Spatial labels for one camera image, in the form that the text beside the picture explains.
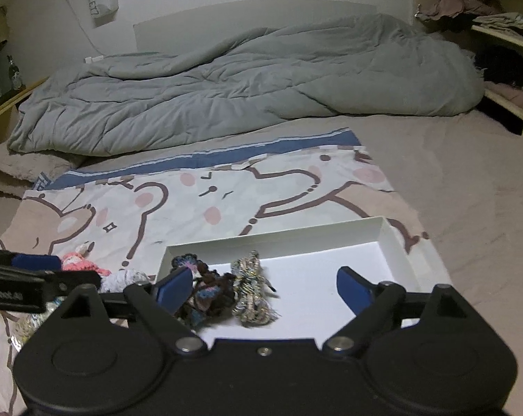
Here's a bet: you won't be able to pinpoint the white cardboard box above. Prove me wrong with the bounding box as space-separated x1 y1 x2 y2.
156 216 424 343

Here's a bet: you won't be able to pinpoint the pink crochet toy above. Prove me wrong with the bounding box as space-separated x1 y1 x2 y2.
60 243 112 276

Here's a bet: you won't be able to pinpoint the beige yarn scrunchie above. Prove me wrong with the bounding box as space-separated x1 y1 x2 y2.
230 250 281 328

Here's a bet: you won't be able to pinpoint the pale folded clothes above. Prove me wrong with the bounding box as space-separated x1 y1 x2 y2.
473 12 523 38

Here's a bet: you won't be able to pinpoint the dark multicolour yarn scrunchie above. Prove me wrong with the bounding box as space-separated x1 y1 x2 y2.
170 253 238 328

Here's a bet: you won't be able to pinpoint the cream shelf unit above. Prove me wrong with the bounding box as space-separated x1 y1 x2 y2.
411 0 523 148

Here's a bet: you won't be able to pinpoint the white crochet piece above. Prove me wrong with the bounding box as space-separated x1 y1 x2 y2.
99 269 151 295

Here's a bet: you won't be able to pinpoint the cartoon printed blanket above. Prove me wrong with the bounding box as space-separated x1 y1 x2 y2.
0 128 431 416

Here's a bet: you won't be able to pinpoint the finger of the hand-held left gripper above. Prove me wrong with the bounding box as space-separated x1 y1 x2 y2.
45 270 103 302
0 249 63 275

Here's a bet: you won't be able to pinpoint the fluffy beige blanket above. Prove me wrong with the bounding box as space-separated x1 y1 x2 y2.
0 141 85 200

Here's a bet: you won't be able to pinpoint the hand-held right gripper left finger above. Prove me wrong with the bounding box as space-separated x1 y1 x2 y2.
64 266 208 356

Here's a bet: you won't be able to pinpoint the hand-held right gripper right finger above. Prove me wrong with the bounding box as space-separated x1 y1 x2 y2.
323 266 476 356

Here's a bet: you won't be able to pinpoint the white charging cable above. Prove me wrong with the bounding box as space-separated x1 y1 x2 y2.
49 0 104 59

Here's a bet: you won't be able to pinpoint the pale yarn scrunchie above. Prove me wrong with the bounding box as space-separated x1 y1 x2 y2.
18 299 63 348

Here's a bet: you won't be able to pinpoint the pink crumpled clothes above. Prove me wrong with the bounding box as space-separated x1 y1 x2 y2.
417 0 502 31

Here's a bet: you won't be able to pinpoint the glass bottle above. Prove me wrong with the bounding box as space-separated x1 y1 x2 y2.
6 55 25 92

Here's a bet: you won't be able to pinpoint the wooden bedside shelf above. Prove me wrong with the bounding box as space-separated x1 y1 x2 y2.
0 6 50 148

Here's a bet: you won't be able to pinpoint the grey duvet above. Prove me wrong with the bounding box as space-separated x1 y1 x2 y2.
7 12 485 157

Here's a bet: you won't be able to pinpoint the pink folded cloth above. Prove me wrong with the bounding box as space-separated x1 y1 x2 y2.
489 82 523 107

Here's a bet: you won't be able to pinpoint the dark clothes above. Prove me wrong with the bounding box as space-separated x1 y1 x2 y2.
473 45 523 92

